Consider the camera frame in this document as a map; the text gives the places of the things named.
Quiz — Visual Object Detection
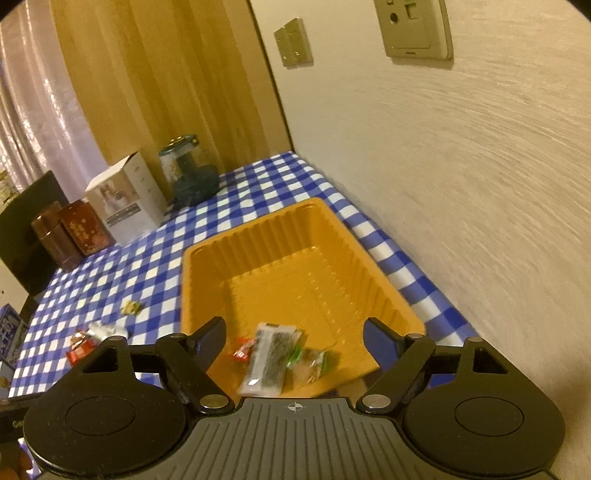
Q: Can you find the orange plastic tray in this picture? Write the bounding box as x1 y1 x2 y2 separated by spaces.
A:
181 198 426 399

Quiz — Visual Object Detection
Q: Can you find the clear seaweed snack pack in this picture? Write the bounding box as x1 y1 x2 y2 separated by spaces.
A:
238 323 298 397

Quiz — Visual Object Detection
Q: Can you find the white product box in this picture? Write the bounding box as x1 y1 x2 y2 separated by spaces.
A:
85 152 167 246

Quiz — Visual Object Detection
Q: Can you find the pink curtain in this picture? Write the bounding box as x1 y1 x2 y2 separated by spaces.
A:
1 1 107 202

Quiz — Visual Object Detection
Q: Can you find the yellow green candy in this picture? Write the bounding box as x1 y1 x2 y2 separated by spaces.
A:
121 300 143 316

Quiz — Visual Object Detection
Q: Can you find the red snack pack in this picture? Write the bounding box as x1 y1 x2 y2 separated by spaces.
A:
66 337 97 367

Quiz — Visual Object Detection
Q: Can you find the left hand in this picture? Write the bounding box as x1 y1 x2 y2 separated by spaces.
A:
0 449 32 480

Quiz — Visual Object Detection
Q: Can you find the silver green snack bag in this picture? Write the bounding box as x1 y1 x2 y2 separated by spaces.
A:
87 321 128 343

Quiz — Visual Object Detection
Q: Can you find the blue white checkered tablecloth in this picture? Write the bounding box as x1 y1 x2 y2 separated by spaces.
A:
10 152 476 397

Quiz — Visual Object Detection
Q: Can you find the blue milk carton box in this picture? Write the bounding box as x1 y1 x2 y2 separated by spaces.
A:
0 304 29 366

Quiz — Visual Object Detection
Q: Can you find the double wall outlet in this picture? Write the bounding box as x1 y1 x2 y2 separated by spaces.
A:
273 17 314 68

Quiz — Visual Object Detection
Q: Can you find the small red cartoon snack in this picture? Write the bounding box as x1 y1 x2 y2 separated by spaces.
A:
231 337 257 363

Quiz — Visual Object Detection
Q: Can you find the wall data socket plate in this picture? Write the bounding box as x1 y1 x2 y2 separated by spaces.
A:
374 0 454 61

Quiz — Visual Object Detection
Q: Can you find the white blue box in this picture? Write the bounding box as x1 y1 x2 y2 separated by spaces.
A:
0 360 15 399

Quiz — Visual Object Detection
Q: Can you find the glass jar on cabinet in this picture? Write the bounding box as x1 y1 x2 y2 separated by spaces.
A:
0 170 19 205

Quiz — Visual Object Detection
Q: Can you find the brown metal canister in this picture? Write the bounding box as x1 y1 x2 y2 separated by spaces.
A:
31 201 84 272

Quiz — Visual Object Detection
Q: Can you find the brown clear-wrapped candy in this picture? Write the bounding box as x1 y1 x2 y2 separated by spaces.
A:
301 349 339 384

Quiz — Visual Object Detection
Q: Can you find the dark green glass jar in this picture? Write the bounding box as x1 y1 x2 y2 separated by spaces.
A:
158 134 219 208

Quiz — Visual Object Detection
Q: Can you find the red brown candy bar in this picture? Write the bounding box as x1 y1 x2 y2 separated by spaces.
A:
70 331 89 349

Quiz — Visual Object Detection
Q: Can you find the wooden wall panel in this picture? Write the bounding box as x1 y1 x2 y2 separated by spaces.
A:
51 1 291 172

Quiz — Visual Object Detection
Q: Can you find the red gift box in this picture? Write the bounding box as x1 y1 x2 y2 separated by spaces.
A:
58 200 114 257

